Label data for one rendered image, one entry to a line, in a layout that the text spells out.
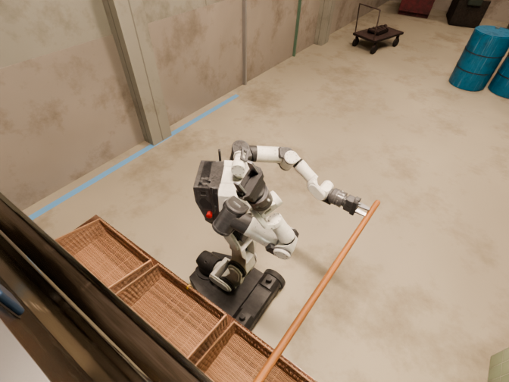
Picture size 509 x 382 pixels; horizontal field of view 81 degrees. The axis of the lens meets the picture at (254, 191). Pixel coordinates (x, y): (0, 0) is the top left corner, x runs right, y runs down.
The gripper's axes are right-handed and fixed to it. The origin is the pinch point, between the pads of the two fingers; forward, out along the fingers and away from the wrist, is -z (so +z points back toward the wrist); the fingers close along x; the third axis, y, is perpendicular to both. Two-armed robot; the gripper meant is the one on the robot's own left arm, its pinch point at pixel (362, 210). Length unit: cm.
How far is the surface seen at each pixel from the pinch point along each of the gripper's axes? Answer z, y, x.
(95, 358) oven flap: 19, 121, -57
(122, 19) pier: 271, -59, -27
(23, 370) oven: 5, 123, -91
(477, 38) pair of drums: 0, -487, 40
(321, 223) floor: 39, -75, 119
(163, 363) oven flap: 21, 113, -21
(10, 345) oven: 8, 123, -91
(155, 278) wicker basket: 89, 79, 57
